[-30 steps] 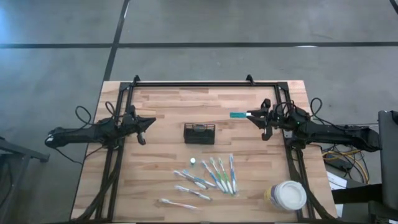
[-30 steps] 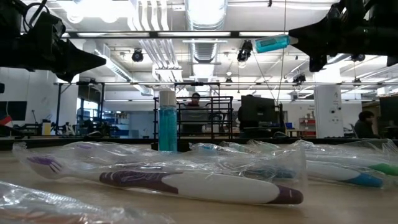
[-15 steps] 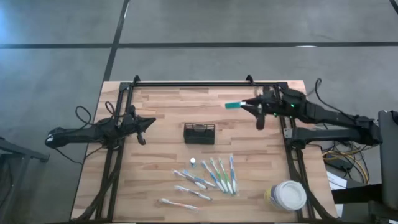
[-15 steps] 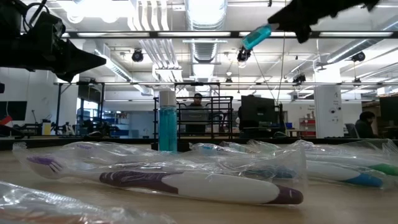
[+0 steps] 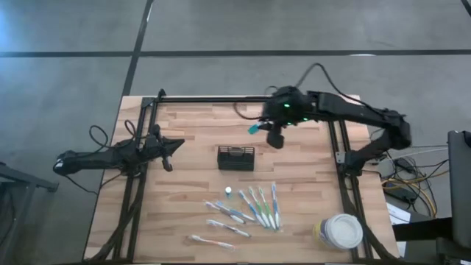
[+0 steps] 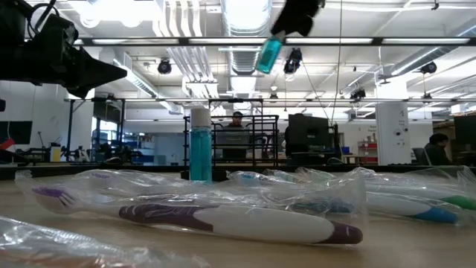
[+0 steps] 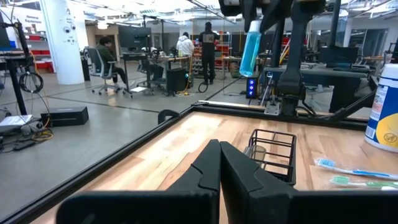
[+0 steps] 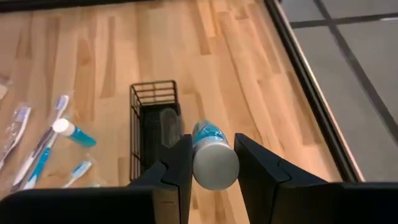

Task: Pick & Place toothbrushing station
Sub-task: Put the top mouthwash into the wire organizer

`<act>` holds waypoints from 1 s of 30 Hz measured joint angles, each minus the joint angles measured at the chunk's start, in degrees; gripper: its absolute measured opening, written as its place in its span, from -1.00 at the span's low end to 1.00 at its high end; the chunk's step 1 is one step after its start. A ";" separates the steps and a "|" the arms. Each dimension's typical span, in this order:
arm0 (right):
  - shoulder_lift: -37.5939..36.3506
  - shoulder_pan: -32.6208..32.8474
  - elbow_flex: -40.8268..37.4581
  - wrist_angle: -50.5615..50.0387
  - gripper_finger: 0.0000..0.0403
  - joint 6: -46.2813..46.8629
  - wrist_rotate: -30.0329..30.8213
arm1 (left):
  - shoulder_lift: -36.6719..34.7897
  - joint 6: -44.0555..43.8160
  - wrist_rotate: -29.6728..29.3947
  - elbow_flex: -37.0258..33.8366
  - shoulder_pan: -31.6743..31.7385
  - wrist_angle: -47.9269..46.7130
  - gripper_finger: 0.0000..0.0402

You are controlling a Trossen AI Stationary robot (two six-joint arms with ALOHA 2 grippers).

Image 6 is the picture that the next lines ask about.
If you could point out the black hanging spot lamp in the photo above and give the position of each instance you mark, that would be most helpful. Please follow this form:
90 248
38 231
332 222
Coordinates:
429 68
294 59
357 95
164 67

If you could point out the black metal station frame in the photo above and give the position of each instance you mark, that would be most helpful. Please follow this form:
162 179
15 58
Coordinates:
70 130

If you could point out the black monitor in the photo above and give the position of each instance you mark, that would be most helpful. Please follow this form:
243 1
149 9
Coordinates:
308 134
18 132
466 130

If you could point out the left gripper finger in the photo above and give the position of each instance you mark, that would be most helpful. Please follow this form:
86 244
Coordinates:
93 74

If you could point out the black table frame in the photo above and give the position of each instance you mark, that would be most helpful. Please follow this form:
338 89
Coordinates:
44 171

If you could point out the green white toothbrush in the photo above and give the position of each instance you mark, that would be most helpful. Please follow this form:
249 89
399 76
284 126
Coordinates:
463 202

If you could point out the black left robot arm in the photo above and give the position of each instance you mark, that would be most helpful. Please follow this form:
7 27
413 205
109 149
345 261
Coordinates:
11 18

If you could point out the purple white toothbrush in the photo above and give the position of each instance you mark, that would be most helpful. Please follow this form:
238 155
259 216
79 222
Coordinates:
260 223

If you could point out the white pillar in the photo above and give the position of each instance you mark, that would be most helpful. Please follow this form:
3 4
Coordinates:
390 149

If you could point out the yellow white container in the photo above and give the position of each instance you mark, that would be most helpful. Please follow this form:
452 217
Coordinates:
56 154

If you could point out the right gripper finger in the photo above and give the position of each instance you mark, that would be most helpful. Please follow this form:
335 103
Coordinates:
299 16

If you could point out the crumpled clear plastic bag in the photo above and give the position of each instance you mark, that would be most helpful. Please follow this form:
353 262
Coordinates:
56 249

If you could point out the teal mouthwash bottle white cap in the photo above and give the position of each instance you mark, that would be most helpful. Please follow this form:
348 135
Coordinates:
201 149
268 56

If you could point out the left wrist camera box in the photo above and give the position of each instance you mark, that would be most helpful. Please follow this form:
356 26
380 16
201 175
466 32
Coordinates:
56 33

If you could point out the red parts shelf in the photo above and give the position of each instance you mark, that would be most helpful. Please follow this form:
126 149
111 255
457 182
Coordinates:
368 147

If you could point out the silver air duct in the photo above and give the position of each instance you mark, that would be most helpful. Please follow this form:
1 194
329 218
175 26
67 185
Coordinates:
245 59

